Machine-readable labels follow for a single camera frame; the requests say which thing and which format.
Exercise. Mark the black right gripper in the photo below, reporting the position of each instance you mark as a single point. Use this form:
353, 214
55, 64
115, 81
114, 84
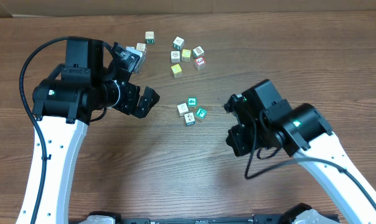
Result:
236, 121

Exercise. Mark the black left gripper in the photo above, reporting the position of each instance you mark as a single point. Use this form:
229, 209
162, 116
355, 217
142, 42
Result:
130, 98

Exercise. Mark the white block snail picture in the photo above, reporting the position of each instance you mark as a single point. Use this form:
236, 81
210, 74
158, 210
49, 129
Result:
182, 109

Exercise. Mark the green block number four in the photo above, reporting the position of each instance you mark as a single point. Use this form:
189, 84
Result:
192, 102

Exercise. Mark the white block blue side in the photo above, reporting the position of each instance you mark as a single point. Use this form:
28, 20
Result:
189, 118

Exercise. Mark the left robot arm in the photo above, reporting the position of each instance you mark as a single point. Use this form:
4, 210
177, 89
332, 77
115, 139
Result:
94, 77

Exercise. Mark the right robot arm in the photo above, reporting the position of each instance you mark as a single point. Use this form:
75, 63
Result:
311, 143

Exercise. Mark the yellow top block lower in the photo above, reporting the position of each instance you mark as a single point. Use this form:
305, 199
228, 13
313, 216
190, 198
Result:
176, 70

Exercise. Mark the yellow block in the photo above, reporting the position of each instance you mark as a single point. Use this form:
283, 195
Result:
186, 55
176, 70

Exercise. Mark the white block brown drawing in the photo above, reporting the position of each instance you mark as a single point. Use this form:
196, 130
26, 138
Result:
175, 56

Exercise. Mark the white block beside bird block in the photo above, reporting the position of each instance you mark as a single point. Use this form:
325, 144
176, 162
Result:
141, 48

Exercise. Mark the yellow top block upper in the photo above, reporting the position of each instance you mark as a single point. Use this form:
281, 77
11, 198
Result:
186, 55

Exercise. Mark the red framed number block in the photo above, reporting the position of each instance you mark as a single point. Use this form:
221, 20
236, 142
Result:
199, 63

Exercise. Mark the white block teal side top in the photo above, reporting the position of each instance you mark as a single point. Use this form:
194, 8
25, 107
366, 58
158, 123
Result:
178, 43

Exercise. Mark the white block green 21 side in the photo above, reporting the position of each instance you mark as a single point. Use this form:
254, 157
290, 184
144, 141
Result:
149, 37

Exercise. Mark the white block dark green side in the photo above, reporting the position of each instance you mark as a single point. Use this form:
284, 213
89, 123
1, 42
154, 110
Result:
198, 52

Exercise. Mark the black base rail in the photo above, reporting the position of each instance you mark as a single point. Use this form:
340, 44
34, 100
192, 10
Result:
300, 213

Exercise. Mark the cardboard wall panel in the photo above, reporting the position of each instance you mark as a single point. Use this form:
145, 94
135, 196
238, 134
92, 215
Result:
12, 8

